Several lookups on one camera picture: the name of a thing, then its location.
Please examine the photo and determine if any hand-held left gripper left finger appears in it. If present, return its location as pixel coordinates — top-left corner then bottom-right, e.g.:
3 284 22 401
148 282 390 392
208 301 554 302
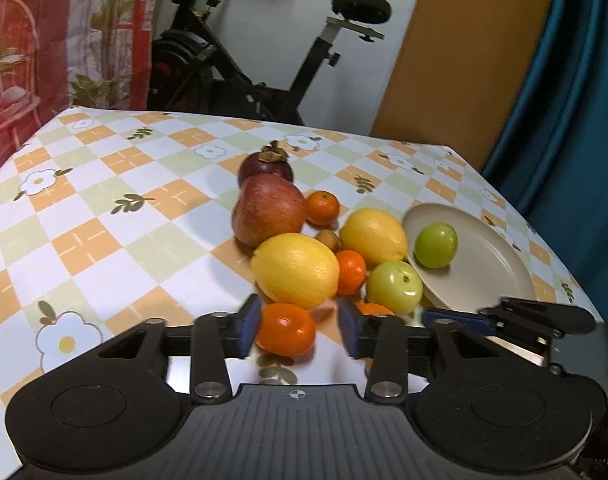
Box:
99 294 262 405

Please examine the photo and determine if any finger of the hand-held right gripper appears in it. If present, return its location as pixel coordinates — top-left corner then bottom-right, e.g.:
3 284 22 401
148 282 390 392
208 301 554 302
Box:
424 310 552 367
479 298 598 339

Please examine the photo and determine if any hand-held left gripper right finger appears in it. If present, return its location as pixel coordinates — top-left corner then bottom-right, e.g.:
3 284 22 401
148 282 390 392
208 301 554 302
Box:
338 299 505 405

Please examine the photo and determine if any small orange tangerine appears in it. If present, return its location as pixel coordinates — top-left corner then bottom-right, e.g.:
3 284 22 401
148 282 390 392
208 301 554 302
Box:
255 302 316 358
304 190 341 227
335 249 368 296
356 302 396 317

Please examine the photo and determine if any beige round plate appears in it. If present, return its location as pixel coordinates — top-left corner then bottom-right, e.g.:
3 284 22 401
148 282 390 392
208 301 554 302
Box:
401 203 537 313

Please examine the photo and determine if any yellow lemon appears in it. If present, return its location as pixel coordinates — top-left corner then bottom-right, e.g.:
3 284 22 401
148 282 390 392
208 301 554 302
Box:
250 232 341 311
340 207 409 267

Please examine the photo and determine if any red apple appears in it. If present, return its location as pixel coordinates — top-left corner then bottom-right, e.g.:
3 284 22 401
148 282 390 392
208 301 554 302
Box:
232 175 307 248

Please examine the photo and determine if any green apple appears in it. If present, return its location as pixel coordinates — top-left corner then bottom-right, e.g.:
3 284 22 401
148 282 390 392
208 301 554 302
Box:
366 260 424 313

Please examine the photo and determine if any green lime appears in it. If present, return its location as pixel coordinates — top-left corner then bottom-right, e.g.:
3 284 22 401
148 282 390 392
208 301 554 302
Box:
415 222 459 269

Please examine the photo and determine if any small brown round fruit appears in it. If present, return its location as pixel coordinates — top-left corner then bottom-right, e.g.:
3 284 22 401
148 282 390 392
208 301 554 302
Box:
314 229 342 252

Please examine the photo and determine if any dark purple mangosteen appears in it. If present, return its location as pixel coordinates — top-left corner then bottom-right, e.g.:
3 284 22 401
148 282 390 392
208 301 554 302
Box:
237 141 295 191

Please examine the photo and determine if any blue curtain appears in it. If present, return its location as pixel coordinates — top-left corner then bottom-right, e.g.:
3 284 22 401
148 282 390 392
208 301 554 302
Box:
481 0 608 322

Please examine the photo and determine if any black exercise bike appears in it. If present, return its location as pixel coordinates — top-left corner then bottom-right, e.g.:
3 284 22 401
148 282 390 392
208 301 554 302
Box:
146 0 392 126

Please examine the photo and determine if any wooden board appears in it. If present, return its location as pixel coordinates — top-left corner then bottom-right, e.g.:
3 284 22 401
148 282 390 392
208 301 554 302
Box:
369 0 565 173

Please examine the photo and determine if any printed wall cloth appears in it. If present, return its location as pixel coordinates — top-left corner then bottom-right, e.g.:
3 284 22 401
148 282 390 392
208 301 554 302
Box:
0 0 174 186

